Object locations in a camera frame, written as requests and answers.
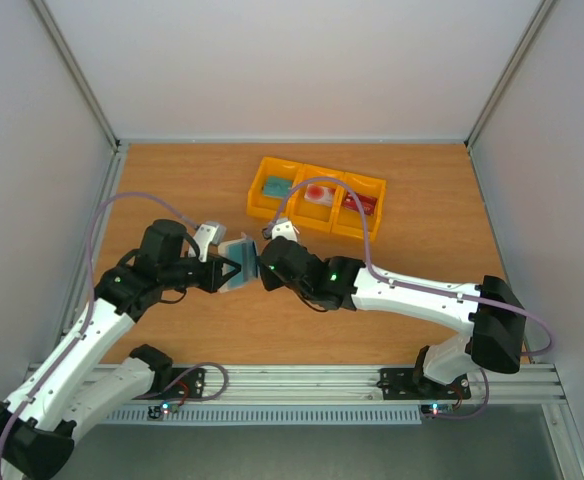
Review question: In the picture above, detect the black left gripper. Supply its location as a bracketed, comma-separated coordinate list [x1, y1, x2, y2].
[161, 252, 242, 295]

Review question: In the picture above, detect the beige card holder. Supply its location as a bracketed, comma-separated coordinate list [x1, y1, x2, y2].
[217, 234, 259, 293]

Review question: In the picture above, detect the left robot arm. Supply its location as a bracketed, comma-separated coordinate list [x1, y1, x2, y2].
[0, 219, 258, 479]

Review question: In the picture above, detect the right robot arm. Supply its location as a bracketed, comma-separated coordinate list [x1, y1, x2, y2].
[259, 237, 526, 398]

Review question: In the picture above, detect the green card in bin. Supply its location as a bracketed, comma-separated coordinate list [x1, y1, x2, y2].
[262, 176, 293, 199]

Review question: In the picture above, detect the pink red card in bin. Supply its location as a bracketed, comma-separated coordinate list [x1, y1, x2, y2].
[304, 183, 336, 207]

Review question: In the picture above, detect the yellow plastic bin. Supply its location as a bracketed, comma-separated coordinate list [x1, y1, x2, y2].
[289, 164, 345, 233]
[331, 172, 387, 241]
[246, 157, 303, 220]

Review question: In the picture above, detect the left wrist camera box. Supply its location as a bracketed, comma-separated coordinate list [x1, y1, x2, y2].
[188, 221, 227, 262]

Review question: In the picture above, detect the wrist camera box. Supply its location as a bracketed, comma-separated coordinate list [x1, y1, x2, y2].
[188, 221, 227, 262]
[262, 217, 299, 242]

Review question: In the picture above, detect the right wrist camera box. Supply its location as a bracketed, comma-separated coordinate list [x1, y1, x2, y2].
[262, 217, 299, 242]

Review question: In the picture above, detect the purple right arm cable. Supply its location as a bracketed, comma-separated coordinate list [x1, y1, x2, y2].
[264, 177, 557, 357]

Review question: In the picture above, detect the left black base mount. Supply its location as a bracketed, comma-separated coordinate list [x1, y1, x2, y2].
[139, 367, 206, 402]

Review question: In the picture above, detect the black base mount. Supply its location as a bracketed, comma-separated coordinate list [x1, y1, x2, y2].
[139, 367, 206, 402]
[376, 367, 471, 401]

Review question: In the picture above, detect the grey slotted cable duct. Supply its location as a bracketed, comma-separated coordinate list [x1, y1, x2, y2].
[103, 405, 421, 427]

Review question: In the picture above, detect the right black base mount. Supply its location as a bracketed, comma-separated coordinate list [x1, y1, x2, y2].
[376, 367, 471, 401]

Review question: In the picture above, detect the aluminium front rail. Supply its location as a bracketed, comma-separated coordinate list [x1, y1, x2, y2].
[26, 363, 566, 407]

